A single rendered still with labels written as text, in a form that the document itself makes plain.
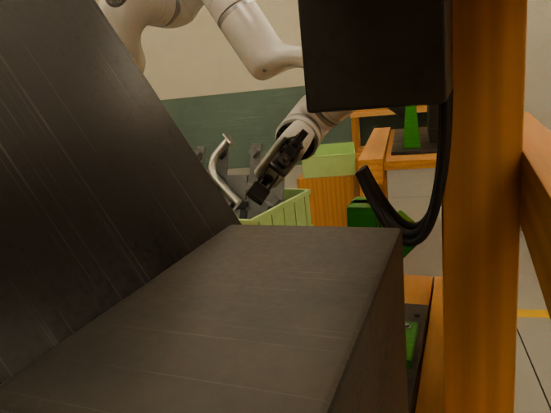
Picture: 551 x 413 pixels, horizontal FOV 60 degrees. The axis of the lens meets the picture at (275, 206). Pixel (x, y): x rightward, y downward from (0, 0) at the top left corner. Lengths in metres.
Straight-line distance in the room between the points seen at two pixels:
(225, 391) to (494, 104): 0.47
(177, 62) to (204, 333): 8.12
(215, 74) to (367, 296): 7.83
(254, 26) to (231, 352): 0.78
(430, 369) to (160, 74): 7.92
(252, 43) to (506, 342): 0.67
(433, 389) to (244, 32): 0.72
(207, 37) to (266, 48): 7.20
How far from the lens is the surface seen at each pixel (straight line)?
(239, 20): 0.99
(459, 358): 0.72
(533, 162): 0.55
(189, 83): 8.29
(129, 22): 1.08
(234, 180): 1.89
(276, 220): 1.65
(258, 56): 0.96
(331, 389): 0.24
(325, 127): 0.92
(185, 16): 1.17
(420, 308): 1.04
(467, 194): 0.63
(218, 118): 8.13
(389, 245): 0.41
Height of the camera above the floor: 1.38
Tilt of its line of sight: 15 degrees down
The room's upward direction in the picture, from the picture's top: 6 degrees counter-clockwise
